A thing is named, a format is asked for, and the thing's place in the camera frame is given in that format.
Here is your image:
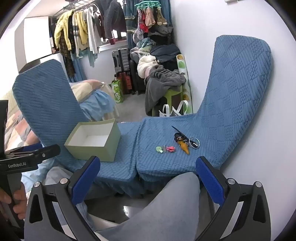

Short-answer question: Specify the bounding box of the white shirt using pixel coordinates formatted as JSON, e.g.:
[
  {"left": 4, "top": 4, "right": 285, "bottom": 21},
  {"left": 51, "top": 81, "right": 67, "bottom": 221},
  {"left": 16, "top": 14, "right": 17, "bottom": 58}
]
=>
[{"left": 86, "top": 7, "right": 102, "bottom": 55}]

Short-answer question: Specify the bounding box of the white cabinet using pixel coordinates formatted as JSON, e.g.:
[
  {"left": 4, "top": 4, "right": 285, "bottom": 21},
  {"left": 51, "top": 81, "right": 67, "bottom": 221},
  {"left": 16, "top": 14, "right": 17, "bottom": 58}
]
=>
[{"left": 14, "top": 16, "right": 54, "bottom": 66}]

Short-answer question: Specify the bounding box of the red suitcase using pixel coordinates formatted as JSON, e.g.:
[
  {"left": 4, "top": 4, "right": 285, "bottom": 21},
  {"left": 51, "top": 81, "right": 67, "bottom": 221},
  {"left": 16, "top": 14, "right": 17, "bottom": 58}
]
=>
[{"left": 115, "top": 72, "right": 134, "bottom": 94}]

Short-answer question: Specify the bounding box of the green dotted ironing board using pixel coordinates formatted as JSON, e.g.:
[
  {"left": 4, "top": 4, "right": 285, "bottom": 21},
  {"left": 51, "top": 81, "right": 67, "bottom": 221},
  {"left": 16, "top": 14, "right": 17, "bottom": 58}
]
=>
[{"left": 176, "top": 54, "right": 194, "bottom": 114}]

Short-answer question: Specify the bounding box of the patchwork bed blanket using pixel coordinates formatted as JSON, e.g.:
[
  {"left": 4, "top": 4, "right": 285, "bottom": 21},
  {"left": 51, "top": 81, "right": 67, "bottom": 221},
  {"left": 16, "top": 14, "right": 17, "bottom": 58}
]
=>
[{"left": 0, "top": 90, "right": 40, "bottom": 152}]

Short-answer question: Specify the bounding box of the white tote bag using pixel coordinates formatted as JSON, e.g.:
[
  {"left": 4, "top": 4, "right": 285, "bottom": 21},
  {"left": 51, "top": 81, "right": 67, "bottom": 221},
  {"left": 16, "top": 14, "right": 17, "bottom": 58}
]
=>
[{"left": 158, "top": 100, "right": 194, "bottom": 117}]

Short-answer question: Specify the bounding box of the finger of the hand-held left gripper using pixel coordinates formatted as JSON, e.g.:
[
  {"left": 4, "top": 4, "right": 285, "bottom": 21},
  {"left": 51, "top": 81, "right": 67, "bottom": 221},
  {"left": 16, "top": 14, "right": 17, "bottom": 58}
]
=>
[
  {"left": 22, "top": 143, "right": 44, "bottom": 150},
  {"left": 5, "top": 145, "right": 61, "bottom": 163}
]

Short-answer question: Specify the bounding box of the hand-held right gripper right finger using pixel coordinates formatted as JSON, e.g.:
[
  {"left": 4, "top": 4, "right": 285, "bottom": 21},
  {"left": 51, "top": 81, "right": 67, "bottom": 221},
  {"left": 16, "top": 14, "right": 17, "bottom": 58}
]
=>
[{"left": 195, "top": 156, "right": 271, "bottom": 241}]

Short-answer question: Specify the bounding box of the grey suitcase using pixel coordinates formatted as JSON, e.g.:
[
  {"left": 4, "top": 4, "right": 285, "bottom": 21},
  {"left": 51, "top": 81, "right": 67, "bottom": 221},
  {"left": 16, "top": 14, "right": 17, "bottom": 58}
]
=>
[{"left": 112, "top": 49, "right": 130, "bottom": 74}]

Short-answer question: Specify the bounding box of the blue textured blanket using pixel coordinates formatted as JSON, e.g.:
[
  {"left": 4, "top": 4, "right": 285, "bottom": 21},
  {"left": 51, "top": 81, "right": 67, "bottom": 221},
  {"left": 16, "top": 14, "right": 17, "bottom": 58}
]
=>
[{"left": 12, "top": 35, "right": 272, "bottom": 197}]

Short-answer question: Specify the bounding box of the orange gourd pendant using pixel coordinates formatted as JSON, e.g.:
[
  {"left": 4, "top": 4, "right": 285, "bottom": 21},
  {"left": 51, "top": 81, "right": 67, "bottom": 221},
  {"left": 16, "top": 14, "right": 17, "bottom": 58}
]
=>
[{"left": 178, "top": 140, "right": 190, "bottom": 155}]

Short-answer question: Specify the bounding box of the grey clothes pile on chair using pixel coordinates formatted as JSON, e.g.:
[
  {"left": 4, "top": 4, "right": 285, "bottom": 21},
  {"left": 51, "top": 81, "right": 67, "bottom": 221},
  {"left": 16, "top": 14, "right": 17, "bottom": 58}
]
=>
[{"left": 144, "top": 65, "right": 187, "bottom": 115}]

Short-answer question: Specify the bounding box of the dark plaid scarf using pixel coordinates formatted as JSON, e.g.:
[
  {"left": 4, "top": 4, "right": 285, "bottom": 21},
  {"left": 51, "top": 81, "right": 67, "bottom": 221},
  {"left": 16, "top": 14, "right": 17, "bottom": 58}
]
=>
[{"left": 59, "top": 35, "right": 76, "bottom": 78}]

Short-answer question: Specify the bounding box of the pale green cardboard box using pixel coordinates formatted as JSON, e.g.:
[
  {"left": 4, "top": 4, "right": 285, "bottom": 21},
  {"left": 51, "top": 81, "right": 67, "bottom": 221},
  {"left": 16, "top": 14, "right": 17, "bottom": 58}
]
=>
[{"left": 64, "top": 119, "right": 121, "bottom": 162}]

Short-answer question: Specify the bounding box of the thin black hair stick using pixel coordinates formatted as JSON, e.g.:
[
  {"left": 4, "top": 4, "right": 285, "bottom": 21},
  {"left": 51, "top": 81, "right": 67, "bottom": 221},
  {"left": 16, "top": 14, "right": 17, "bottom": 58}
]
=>
[{"left": 171, "top": 126, "right": 185, "bottom": 137}]

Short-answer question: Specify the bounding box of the person's leg in grey trousers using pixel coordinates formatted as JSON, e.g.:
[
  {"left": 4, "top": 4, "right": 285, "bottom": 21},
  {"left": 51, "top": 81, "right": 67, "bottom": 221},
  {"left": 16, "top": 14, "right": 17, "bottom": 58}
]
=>
[{"left": 96, "top": 172, "right": 201, "bottom": 241}]

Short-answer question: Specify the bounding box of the black suitcase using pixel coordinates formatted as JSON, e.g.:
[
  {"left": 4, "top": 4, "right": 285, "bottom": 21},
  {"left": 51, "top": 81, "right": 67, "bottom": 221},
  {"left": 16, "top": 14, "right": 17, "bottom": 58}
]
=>
[{"left": 128, "top": 59, "right": 147, "bottom": 96}]

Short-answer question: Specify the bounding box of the peach quilt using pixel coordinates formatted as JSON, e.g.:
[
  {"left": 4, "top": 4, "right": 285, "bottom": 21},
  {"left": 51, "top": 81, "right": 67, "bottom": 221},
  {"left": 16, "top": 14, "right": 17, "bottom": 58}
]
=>
[{"left": 69, "top": 79, "right": 110, "bottom": 103}]

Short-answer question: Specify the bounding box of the yellow sweater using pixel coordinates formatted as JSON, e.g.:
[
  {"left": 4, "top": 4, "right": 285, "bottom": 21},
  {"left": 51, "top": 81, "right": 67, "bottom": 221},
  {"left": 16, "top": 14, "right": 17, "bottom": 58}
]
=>
[{"left": 72, "top": 10, "right": 90, "bottom": 51}]

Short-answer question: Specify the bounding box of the yellow jacket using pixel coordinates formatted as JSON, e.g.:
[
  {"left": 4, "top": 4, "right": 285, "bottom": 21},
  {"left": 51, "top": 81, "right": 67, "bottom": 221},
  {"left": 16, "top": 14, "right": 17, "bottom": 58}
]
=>
[{"left": 54, "top": 10, "right": 75, "bottom": 54}]

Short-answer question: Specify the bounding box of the blue curtain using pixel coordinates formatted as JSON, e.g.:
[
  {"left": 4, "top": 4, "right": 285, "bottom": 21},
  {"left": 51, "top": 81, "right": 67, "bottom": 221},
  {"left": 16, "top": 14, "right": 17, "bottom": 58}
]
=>
[{"left": 123, "top": 0, "right": 137, "bottom": 49}]

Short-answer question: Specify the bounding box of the person's left hand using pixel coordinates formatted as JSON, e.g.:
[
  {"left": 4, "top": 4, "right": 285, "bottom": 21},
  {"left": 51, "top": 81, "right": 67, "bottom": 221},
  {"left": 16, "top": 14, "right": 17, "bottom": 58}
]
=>
[{"left": 0, "top": 182, "right": 28, "bottom": 219}]

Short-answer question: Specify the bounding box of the light blue frilled blanket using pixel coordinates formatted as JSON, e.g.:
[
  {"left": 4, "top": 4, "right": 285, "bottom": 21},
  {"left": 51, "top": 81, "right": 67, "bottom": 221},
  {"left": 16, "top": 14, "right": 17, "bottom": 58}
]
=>
[{"left": 79, "top": 89, "right": 120, "bottom": 122}]

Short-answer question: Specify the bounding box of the metal clothes rail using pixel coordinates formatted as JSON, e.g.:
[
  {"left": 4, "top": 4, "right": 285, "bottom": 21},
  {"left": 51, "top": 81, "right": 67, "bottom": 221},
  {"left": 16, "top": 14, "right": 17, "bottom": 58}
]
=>
[{"left": 55, "top": 0, "right": 102, "bottom": 15}]

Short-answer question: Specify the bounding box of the pile of clothes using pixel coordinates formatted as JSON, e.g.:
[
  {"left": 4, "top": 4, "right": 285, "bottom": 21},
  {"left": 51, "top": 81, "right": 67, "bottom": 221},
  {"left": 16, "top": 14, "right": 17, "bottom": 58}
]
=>
[{"left": 129, "top": 24, "right": 184, "bottom": 78}]

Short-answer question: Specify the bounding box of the dark fleece jacket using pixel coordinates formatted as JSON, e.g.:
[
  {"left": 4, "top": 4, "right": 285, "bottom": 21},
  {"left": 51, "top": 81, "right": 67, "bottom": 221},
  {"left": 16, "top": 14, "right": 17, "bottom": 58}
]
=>
[{"left": 95, "top": 0, "right": 127, "bottom": 45}]

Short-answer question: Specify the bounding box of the green plastic stool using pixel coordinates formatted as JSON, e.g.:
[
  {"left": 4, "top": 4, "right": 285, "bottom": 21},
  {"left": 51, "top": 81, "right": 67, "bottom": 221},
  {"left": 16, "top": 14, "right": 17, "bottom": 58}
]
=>
[{"left": 151, "top": 89, "right": 184, "bottom": 117}]

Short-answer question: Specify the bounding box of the teal sock hanger with socks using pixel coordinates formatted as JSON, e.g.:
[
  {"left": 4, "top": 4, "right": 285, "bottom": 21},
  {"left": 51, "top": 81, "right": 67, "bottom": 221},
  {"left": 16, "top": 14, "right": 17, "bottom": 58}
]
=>
[{"left": 135, "top": 0, "right": 168, "bottom": 32}]

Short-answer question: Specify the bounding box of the green shopping bag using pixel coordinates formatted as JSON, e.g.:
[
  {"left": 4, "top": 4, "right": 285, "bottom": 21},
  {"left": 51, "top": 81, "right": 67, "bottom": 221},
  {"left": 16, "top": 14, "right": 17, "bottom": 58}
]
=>
[{"left": 111, "top": 78, "right": 125, "bottom": 104}]

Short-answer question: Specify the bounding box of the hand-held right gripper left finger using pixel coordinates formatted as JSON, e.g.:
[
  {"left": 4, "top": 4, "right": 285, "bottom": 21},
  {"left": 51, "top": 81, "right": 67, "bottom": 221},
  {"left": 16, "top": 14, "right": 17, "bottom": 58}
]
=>
[{"left": 24, "top": 156, "right": 101, "bottom": 241}]

